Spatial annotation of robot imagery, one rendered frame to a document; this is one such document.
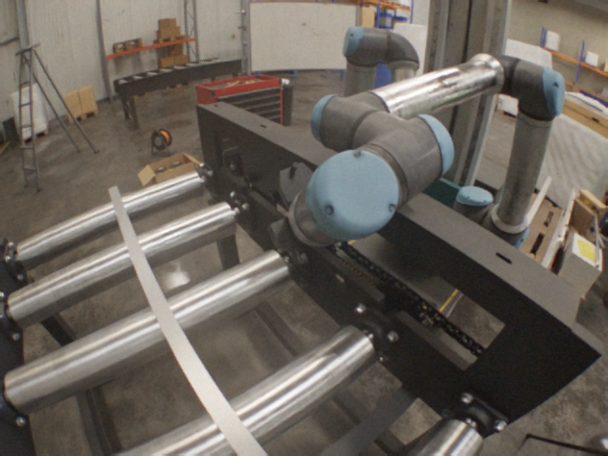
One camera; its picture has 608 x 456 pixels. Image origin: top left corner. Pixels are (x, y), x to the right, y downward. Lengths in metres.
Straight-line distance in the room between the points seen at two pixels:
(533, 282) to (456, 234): 0.14
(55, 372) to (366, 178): 0.71
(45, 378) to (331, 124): 0.77
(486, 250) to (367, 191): 0.23
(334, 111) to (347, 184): 0.19
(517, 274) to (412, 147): 0.23
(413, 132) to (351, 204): 0.14
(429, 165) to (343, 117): 0.15
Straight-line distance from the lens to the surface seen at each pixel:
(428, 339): 0.61
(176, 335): 0.63
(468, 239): 0.47
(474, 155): 1.35
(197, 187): 1.18
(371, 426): 0.68
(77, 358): 0.73
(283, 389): 0.55
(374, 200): 0.30
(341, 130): 0.44
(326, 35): 5.38
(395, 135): 0.37
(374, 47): 1.05
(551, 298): 0.46
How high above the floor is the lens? 1.42
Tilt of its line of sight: 38 degrees down
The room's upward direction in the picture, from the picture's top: 1 degrees clockwise
